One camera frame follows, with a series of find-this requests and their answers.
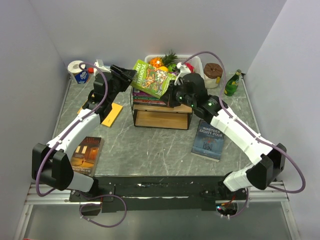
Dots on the toilet paper roll blue wrap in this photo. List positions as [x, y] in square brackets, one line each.
[78, 75]

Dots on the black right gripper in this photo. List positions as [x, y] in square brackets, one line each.
[168, 96]

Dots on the green toy apple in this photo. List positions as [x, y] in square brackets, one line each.
[172, 68]

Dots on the yellow thin book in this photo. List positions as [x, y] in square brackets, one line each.
[113, 115]

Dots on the orange toy pineapple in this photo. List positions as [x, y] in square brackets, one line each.
[163, 61]

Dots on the green glass bottle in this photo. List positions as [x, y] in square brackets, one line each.
[232, 84]

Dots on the blue 1984 book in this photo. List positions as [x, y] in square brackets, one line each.
[208, 142]

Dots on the Little Women floral book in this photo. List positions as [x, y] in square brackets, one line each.
[147, 105]

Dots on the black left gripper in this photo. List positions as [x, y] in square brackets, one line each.
[126, 75]

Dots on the white plastic fruit basket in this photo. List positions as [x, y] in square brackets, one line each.
[181, 58]

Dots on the brown book under green one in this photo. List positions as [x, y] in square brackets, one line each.
[86, 156]

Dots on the pink toy dragon fruit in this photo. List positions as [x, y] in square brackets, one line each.
[190, 67]

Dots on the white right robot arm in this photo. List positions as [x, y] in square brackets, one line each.
[267, 160]

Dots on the green 65-Storey Treehouse book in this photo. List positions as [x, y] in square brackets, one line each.
[151, 80]

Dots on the green back-cover Treehouse book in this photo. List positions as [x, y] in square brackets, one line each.
[145, 98]

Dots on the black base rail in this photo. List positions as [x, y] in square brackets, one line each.
[147, 193]

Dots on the purple back-cover Treehouse book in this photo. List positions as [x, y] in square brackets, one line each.
[137, 92]

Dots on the yellow orange toy fruit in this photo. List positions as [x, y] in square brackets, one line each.
[163, 68]

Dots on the red 13-Storey Treehouse book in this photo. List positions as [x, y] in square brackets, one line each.
[149, 102]

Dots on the white jar brown lid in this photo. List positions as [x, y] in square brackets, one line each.
[212, 75]

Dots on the black wire wooden shelf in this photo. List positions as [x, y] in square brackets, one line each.
[178, 117]

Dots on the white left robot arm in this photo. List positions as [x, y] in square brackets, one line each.
[51, 161]

